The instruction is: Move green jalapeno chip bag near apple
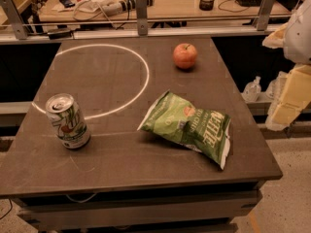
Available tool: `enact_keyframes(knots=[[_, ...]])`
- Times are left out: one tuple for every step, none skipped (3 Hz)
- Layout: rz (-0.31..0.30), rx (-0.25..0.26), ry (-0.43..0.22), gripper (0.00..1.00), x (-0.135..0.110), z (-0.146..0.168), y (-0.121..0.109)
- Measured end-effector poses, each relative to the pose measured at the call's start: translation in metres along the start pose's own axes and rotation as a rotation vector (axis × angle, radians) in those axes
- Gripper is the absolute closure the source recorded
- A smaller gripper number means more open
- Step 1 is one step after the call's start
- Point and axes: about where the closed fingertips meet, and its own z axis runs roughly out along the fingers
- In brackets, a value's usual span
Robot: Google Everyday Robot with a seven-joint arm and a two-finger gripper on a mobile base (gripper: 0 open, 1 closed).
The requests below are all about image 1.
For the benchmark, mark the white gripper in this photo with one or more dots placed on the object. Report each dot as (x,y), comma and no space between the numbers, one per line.
(299,38)

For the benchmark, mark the green jalapeno chip bag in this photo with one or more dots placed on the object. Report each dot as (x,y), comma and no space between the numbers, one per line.
(179,121)

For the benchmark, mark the red apple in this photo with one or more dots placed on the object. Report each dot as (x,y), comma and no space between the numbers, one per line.
(184,56)

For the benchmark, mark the clear plastic bottle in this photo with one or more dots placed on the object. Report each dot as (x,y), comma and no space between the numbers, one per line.
(252,90)

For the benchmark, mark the black mesh cup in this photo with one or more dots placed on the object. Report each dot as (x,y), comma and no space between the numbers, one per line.
(206,5)

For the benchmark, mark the white cloth on desk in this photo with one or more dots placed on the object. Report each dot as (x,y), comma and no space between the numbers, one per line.
(90,6)

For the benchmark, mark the white green soda can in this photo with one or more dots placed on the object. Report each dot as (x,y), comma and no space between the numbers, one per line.
(67,121)

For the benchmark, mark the grey metal bracket right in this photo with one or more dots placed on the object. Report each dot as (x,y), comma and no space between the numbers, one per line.
(262,19)

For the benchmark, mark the grey metal bracket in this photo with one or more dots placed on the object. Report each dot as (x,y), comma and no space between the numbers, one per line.
(141,14)
(262,19)
(14,19)

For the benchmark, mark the grey metal bracket middle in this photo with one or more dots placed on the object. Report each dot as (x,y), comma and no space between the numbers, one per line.
(141,14)

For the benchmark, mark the grey metal bracket left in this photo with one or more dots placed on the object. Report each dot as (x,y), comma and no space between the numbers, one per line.
(14,19)

